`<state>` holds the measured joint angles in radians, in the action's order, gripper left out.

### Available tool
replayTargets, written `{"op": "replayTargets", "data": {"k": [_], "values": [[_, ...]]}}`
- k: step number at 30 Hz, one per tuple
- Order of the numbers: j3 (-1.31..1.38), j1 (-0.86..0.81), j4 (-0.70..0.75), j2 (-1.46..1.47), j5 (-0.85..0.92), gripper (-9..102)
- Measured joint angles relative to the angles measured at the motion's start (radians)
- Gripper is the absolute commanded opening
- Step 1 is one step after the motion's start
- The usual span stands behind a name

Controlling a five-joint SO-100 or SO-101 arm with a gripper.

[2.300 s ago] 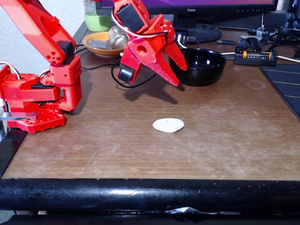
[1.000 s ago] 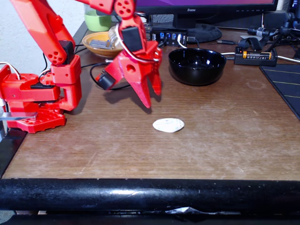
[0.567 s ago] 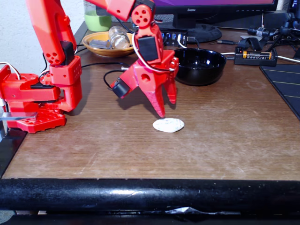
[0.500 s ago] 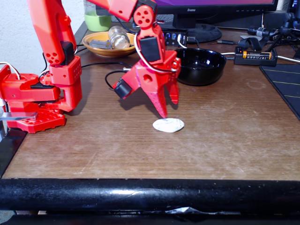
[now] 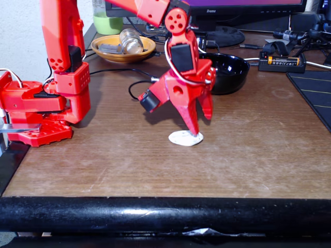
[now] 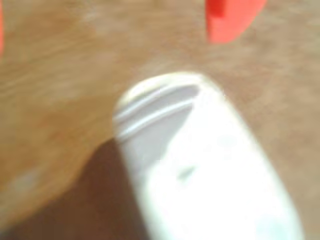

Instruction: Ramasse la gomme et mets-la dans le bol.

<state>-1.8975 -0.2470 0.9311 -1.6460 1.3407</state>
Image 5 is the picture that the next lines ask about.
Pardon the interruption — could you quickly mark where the metal piece in dish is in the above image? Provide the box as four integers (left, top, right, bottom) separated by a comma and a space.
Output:
99, 43, 122, 54

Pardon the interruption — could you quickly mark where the white charger cable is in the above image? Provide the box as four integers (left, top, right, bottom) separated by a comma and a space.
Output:
305, 60, 331, 71

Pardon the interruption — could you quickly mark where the clear glass jar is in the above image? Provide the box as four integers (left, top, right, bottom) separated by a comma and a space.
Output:
119, 28, 144, 55

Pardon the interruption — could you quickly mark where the black flashlight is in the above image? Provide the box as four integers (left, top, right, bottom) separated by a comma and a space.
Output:
273, 28, 311, 42

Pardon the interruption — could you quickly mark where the black audio plug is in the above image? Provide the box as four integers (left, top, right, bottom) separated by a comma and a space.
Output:
229, 43, 263, 50

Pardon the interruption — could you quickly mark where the white servo wire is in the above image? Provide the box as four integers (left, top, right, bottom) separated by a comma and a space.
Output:
164, 36, 210, 85

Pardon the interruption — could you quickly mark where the metal table clamp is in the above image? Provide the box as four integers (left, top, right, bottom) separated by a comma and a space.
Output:
0, 123, 42, 134

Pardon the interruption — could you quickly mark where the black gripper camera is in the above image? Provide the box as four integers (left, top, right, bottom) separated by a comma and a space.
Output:
139, 89, 161, 114

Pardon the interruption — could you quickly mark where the black mat with yellow lines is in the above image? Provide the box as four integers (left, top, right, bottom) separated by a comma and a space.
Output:
286, 71, 331, 132

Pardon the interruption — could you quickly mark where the black glossy bowl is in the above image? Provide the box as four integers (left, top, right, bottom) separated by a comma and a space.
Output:
198, 53, 251, 95

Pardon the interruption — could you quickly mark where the black table edge bar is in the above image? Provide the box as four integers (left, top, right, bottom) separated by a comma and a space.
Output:
0, 196, 331, 233

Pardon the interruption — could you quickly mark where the yellow and black battery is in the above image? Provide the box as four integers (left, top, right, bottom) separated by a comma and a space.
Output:
267, 56, 300, 66

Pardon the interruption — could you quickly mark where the black usb hub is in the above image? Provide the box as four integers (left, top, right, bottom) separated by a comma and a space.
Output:
195, 31, 207, 52

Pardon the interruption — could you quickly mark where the black battery charger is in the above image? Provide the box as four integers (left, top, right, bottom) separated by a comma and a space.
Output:
258, 51, 307, 74

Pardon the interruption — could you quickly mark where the black computer monitor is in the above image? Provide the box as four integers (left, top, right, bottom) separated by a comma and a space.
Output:
105, 0, 308, 49

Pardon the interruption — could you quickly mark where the black strap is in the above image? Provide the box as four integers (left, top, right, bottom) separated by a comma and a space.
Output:
263, 40, 298, 57

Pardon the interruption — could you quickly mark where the yellow ceramic dish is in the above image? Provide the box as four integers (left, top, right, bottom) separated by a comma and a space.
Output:
91, 35, 157, 64

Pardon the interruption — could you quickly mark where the white usb cable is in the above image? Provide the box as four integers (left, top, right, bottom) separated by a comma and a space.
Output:
198, 45, 260, 63

